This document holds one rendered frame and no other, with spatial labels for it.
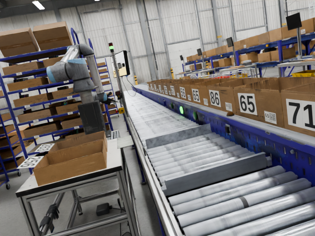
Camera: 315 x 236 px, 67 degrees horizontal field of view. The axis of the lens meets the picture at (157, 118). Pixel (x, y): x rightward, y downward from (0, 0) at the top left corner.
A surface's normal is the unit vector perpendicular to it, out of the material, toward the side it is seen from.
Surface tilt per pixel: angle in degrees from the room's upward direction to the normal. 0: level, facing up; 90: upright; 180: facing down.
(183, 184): 90
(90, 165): 91
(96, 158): 90
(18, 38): 118
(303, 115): 90
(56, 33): 123
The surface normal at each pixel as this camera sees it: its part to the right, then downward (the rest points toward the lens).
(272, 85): 0.17, 0.16
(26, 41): 0.25, 0.59
